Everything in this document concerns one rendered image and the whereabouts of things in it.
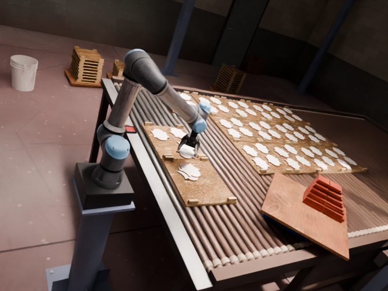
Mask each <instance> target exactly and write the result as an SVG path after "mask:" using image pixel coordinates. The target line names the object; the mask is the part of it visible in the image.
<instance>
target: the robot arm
mask: <svg viewBox="0 0 388 291"><path fill-rule="evenodd" d="M122 75H123V77H124V80H123V82H122V85H121V88H120V90H119V93H118V95H117V98H116V100H115V103H114V106H113V108H112V110H111V113H110V116H109V119H108V120H105V121H104V122H103V124H101V125H100V126H99V128H98V130H97V138H98V141H99V144H100V147H101V150H102V157H101V160H100V163H99V164H98V166H97V167H96V168H95V170H94V171H93V173H92V180H93V181H94V183H96V184H97V185H99V186H101V187H103V188H108V189H113V188H116V187H118V186H120V185H121V182H122V169H123V167H124V164H125V161H126V158H127V156H128V154H129V150H130V144H129V142H128V141H127V140H126V139H124V138H123V135H124V133H125V127H124V125H125V123H126V120H127V117H128V115H129V113H130V110H131V108H132V106H133V103H134V101H135V99H136V97H137V94H138V91H139V89H140V87H141V85H142V86H143V87H144V88H146V89H147V90H148V91H150V93H152V94H153V95H157V96H158V97H159V98H161V99H162V100H163V101H164V102H165V103H166V104H167V105H168V106H169V107H170V108H171V109H172V110H173V111H175V112H176V113H177V115H178V116H179V117H181V118H182V119H183V120H184V121H185V122H186V123H187V124H188V125H189V126H190V127H191V129H192V131H191V132H189V133H188V134H186V135H185V136H183V137H182V139H181V141H180V143H179V146H178V148H177V150H179V149H180V148H181V147H182V146H183V145H184V144H185V145H187V146H190V147H192V148H194V149H195V150H194V152H195V153H194V156H196V155H197V152H198V150H199V147H200V139H199V135H198V134H199V133H202V132H203V131H205V129H206V127H207V124H206V121H207V118H208V115H209V113H210V111H211V105H210V104H209V103H207V102H203V101H202V102H200V103H199V105H190V104H188V103H187V102H186V101H185V100H184V99H183V98H182V97H181V96H180V95H179V94H178V93H177V92H176V91H175V90H174V89H173V88H172V87H171V86H170V85H169V84H168V80H167V78H166V77H165V76H164V75H163V74H162V73H161V71H160V70H159V68H158V67H157V65H156V63H155V62H154V61H153V60H152V59H151V57H150V56H149V55H148V53H146V52H145V51H144V50H141V49H133V50H131V51H130V52H128V53H127V55H126V56H125V68H124V71H123V73H122Z"/></svg>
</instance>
